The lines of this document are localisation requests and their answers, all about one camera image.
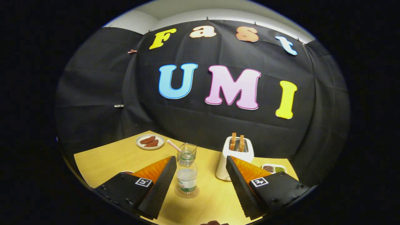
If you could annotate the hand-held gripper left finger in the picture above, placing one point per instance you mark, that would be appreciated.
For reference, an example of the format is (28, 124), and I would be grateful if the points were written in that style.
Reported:
(157, 193)

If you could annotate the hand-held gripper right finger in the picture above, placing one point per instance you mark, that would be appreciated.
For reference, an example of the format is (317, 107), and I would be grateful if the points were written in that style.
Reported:
(242, 193)

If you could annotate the round wooden coaster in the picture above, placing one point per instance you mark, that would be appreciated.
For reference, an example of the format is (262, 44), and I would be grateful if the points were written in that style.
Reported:
(179, 193)

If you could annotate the clear plastic juice bottle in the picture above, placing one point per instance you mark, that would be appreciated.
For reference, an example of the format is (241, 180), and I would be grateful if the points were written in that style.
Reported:
(187, 179)

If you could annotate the white toaster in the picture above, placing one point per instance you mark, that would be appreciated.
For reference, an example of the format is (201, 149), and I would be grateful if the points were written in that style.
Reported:
(223, 162)

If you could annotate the white divided bean tray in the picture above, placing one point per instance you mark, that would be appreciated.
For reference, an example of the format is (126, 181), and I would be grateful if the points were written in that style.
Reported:
(273, 168)

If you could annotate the toast slice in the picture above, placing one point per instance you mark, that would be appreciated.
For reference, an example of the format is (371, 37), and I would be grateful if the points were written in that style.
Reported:
(242, 143)
(233, 142)

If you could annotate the brown sausage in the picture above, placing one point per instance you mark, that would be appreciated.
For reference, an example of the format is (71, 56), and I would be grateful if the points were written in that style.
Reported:
(147, 140)
(152, 143)

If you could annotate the white round plate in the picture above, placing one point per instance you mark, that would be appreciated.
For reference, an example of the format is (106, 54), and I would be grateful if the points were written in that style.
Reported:
(159, 139)

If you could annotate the wooden table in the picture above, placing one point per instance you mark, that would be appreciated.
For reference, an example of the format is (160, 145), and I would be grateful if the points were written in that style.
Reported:
(106, 162)

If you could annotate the black backdrop cloth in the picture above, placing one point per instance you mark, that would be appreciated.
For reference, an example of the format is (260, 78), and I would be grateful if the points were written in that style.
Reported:
(312, 125)

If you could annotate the small pink clip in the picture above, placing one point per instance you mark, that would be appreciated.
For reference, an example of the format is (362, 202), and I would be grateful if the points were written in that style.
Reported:
(132, 51)

